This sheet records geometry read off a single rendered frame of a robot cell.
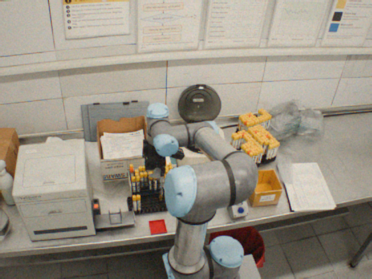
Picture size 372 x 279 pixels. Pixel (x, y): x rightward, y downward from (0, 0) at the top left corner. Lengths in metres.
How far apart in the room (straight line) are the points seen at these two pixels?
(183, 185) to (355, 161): 1.44
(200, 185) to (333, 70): 1.53
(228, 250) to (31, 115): 1.20
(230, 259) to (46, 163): 0.77
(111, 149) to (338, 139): 1.27
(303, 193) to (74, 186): 1.05
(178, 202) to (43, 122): 1.25
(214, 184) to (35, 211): 0.80
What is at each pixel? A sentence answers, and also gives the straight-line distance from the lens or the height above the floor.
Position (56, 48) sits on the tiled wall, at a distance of 1.74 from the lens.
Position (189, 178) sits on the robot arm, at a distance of 0.85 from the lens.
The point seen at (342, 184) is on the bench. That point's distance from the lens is 1.97.
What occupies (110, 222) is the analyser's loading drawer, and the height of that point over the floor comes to 0.93.
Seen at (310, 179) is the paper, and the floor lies 0.89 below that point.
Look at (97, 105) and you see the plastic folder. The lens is 1.89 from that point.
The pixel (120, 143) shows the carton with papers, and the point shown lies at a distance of 1.86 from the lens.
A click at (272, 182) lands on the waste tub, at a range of 1.79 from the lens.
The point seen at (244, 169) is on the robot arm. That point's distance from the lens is 0.89.
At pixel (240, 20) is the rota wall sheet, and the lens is 1.80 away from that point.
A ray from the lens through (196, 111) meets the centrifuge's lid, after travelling 1.94.
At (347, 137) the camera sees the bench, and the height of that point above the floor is 0.87.
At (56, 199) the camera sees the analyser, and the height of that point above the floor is 1.13.
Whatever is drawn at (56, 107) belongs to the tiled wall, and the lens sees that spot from 1.91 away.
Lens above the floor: 2.18
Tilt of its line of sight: 41 degrees down
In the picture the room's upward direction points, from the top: 4 degrees clockwise
